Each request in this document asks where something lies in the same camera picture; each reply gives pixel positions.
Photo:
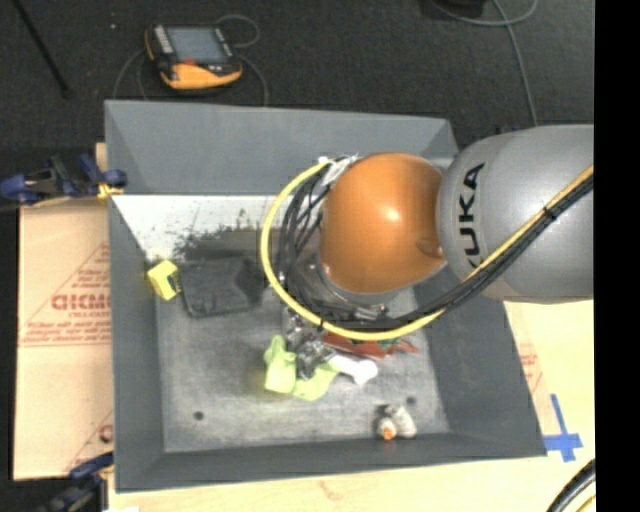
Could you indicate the yellow-green cloth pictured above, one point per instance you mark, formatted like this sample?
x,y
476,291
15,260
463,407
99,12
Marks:
x,y
280,372

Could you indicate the white rounded object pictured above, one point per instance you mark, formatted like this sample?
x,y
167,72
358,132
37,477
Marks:
x,y
357,367

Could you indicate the red-brown flat block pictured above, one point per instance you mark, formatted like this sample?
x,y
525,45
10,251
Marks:
x,y
370,348

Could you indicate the grey metal bin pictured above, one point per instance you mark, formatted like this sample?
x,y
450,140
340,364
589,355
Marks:
x,y
225,380

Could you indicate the dark green flat block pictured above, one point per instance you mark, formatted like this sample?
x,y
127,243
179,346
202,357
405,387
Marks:
x,y
220,287

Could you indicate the grey and orange toy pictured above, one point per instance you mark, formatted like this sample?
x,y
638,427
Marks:
x,y
397,424

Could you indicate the yellow sponge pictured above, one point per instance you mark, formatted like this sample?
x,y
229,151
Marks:
x,y
161,277

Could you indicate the brown cardboard board red print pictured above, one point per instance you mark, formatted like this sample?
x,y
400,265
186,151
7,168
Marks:
x,y
60,350

